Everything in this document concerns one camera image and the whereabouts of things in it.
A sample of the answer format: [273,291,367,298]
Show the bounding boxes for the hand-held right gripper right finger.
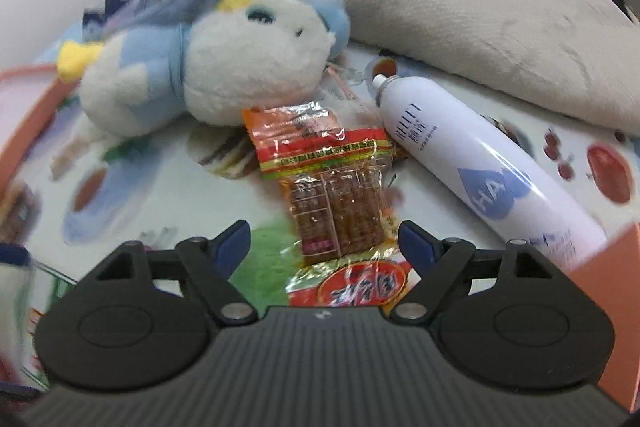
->
[389,219,557,324]

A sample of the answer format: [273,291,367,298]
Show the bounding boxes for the white spray bottle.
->
[372,74,609,271]

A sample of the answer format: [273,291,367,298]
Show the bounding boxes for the small clear plastic wrapper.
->
[322,57,401,104]

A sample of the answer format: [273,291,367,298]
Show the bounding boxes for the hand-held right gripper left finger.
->
[94,219,259,327]

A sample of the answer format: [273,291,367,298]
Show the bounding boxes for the printed bed sheet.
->
[0,41,640,308]

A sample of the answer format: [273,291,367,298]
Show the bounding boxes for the white and blue plush toy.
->
[56,0,352,141]

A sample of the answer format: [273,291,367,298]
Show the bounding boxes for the clear bag with blue print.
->
[82,0,251,45]

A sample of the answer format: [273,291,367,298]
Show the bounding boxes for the orange cardboard box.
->
[570,222,640,413]

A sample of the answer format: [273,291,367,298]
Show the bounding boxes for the grey blanket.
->
[120,0,640,138]

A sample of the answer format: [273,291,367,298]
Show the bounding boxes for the orange box lid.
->
[0,64,77,204]

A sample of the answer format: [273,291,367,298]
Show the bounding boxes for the clear spicy strip snack packet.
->
[242,103,418,308]

